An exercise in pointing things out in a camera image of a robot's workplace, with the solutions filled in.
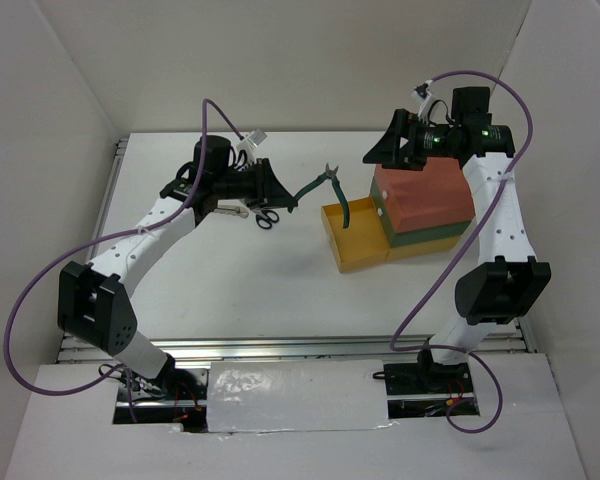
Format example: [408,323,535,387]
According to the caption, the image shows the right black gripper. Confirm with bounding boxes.
[362,107,459,171]

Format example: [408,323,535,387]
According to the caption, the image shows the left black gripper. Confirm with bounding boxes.
[214,158,299,212]

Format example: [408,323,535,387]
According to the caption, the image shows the green handled pliers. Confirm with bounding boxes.
[292,162,353,231]

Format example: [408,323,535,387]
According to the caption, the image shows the yellow bottom drawer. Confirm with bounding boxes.
[321,197,468,273]

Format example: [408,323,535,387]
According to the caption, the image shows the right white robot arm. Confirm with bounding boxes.
[363,87,551,392]

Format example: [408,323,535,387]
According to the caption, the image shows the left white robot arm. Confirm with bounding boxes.
[58,130,298,399]

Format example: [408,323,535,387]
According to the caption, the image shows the green middle drawer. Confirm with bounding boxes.
[370,180,470,248]

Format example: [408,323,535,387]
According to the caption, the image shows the red top drawer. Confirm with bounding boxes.
[374,157,475,233]

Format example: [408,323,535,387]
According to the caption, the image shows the white foam board cover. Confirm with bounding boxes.
[206,360,389,433]

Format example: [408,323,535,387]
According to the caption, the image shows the black handled scissors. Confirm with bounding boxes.
[254,209,280,230]

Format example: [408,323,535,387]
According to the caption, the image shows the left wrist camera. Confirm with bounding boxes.
[236,129,267,163]

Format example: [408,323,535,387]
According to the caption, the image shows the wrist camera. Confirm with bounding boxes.
[412,80,437,122]
[236,129,267,163]

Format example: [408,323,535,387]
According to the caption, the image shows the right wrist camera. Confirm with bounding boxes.
[412,80,437,122]

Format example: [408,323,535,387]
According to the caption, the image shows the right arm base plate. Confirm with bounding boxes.
[372,363,474,397]

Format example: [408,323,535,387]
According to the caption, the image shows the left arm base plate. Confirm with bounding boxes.
[114,368,209,410]

